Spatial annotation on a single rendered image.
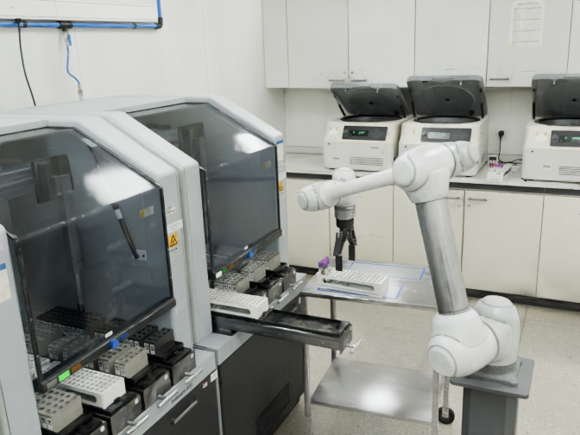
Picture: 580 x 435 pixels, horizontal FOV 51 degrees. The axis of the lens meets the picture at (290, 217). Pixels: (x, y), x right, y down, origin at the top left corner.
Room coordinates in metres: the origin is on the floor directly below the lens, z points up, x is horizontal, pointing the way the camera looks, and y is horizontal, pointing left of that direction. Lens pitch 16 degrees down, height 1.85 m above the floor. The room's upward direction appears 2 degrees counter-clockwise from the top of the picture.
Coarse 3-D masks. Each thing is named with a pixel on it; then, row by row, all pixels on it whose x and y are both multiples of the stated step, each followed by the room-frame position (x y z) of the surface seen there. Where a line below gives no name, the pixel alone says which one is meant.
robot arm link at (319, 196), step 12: (360, 180) 2.20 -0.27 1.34; (372, 180) 2.19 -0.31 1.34; (384, 180) 2.18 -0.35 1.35; (300, 192) 2.29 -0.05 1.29; (312, 192) 2.27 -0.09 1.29; (324, 192) 2.26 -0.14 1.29; (336, 192) 2.23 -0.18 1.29; (348, 192) 2.21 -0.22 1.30; (300, 204) 2.28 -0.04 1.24; (312, 204) 2.25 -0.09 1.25; (324, 204) 2.26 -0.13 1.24; (336, 204) 2.28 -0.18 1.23
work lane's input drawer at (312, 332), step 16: (224, 320) 2.20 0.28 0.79; (240, 320) 2.17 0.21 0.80; (256, 320) 2.15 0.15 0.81; (272, 320) 2.17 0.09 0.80; (288, 320) 2.16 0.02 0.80; (304, 320) 2.15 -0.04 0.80; (320, 320) 2.15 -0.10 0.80; (336, 320) 2.12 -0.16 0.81; (272, 336) 2.11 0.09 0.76; (288, 336) 2.08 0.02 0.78; (304, 336) 2.05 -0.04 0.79; (320, 336) 2.02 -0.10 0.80; (336, 336) 2.00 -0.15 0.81; (352, 352) 1.98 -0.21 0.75
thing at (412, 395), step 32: (320, 288) 2.43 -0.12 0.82; (416, 288) 2.38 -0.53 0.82; (320, 384) 2.54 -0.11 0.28; (352, 384) 2.53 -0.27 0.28; (384, 384) 2.52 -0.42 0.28; (416, 384) 2.51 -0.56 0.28; (448, 384) 2.58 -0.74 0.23; (384, 416) 2.28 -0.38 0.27; (416, 416) 2.26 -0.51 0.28; (448, 416) 2.58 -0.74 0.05
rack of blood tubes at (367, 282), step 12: (324, 276) 2.43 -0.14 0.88; (336, 276) 2.42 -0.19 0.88; (348, 276) 2.40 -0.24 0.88; (360, 276) 2.41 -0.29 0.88; (372, 276) 2.39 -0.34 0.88; (384, 276) 2.39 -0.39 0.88; (336, 288) 2.40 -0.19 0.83; (348, 288) 2.37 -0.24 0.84; (360, 288) 2.40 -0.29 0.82; (372, 288) 2.39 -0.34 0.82; (384, 288) 2.34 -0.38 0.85
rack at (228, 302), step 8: (216, 296) 2.28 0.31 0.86; (224, 296) 2.28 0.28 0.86; (232, 296) 2.28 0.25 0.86; (240, 296) 2.28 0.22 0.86; (248, 296) 2.27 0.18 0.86; (256, 296) 2.27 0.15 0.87; (216, 304) 2.29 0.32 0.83; (224, 304) 2.22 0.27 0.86; (232, 304) 2.20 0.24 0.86; (240, 304) 2.21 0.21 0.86; (248, 304) 2.19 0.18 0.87; (256, 304) 2.20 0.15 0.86; (264, 304) 2.22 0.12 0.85; (224, 312) 2.22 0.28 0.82; (232, 312) 2.21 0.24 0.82; (240, 312) 2.24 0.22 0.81; (248, 312) 2.23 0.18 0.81; (256, 312) 2.16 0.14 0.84
